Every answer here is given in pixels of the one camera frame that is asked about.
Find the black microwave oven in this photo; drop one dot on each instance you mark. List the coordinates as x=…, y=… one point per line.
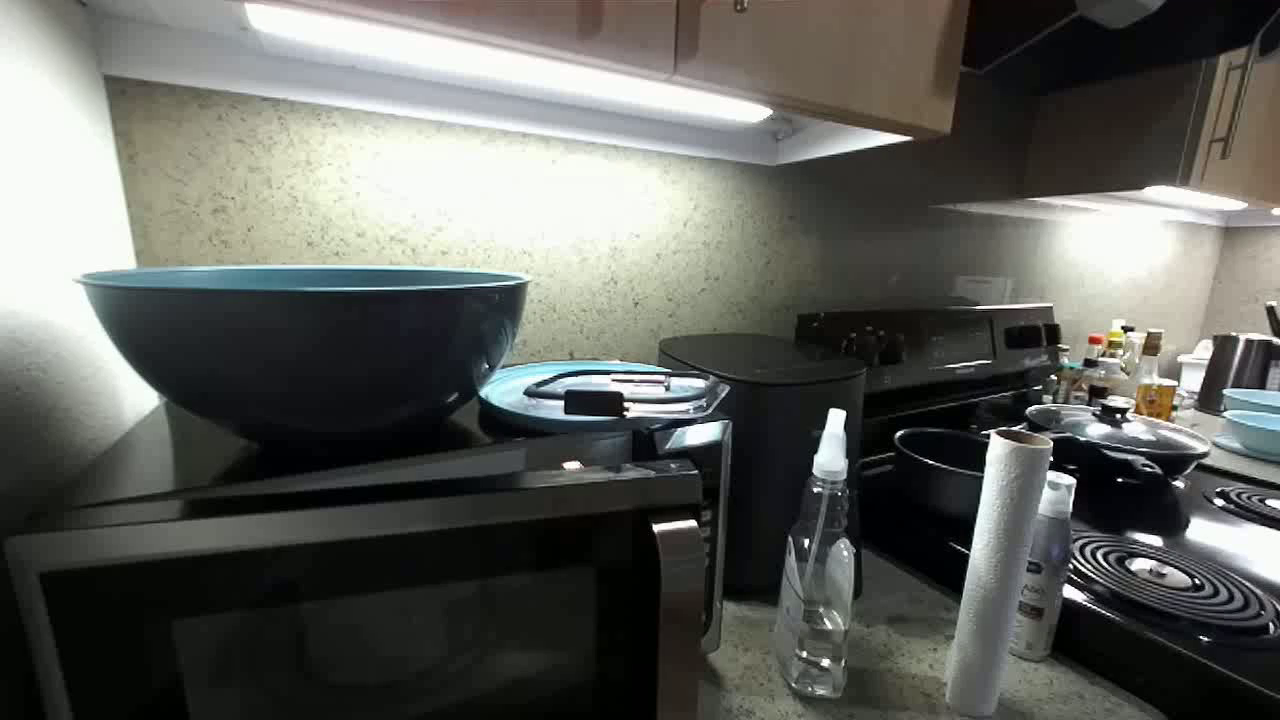
x=333, y=584

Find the blue plate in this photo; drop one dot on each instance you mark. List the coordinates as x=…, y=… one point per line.
x=505, y=395

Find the clear spray bottle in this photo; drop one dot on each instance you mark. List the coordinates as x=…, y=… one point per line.
x=817, y=584

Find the black cooking pot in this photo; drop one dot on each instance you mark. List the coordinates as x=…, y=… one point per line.
x=934, y=474

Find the long under-cabinet light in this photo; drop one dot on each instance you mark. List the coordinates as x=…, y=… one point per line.
x=505, y=65

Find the large blue bowl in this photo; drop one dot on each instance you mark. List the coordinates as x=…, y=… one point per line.
x=305, y=345

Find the white paper towel roll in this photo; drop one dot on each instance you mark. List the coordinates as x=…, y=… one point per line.
x=997, y=575

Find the red cap condiment bottle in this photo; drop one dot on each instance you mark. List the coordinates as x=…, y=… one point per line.
x=1092, y=366

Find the white plastic bottle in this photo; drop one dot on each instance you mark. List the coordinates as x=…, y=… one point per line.
x=1046, y=575

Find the black pan with lid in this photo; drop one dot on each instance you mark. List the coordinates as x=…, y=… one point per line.
x=1132, y=466

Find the amber oil bottle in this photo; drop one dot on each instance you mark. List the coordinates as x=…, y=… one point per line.
x=1159, y=395

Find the short under-cabinet light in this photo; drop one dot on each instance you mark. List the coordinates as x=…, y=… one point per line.
x=1194, y=196

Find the black silver coffee maker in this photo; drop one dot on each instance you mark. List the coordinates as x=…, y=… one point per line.
x=1235, y=366

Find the black electric coil stove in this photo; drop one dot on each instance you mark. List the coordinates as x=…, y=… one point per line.
x=1227, y=539

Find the light blue bowl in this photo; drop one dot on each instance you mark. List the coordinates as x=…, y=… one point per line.
x=1257, y=431

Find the wooden wall cabinet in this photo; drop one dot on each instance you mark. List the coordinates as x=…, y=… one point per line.
x=827, y=53

